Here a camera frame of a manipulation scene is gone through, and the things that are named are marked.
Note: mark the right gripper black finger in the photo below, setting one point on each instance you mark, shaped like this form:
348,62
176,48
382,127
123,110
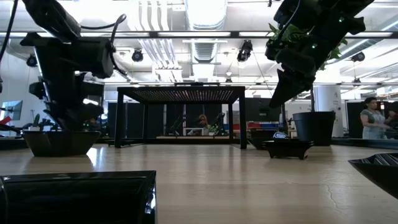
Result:
289,88

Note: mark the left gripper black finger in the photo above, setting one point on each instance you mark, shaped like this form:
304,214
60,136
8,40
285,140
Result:
73,119

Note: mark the black wavy square plate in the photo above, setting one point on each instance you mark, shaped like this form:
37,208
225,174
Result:
59,144

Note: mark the black leaf-shaped plate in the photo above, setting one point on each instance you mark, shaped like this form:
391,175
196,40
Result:
376,175

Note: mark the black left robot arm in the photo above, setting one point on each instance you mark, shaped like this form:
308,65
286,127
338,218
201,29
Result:
53,18

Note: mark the person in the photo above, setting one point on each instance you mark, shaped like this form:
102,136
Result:
202,123
373,121
91,124
393,121

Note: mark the black screen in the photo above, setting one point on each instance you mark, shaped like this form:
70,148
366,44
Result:
261,115

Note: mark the white round column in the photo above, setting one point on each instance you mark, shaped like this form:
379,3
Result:
329,99

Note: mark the black ceiling spotlight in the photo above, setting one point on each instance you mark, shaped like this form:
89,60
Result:
137,55
32,60
358,56
245,51

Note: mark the green plant in black pot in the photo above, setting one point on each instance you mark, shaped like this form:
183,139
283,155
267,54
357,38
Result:
314,127

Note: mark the black partition panel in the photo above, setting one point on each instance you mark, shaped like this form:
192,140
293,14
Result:
133,121
353,118

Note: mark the grey desk monitor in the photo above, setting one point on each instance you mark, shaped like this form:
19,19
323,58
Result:
12,109

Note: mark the red slanted bar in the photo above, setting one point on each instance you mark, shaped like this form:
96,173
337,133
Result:
4,120

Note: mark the black perforated metal stand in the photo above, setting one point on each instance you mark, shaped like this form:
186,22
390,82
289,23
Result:
186,95

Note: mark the black background rig frame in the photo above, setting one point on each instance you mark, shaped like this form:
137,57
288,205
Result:
367,84

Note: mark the black metal rig frame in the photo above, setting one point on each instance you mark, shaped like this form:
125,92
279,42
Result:
348,142

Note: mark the silver ventilation duct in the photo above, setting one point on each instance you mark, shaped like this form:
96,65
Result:
203,53

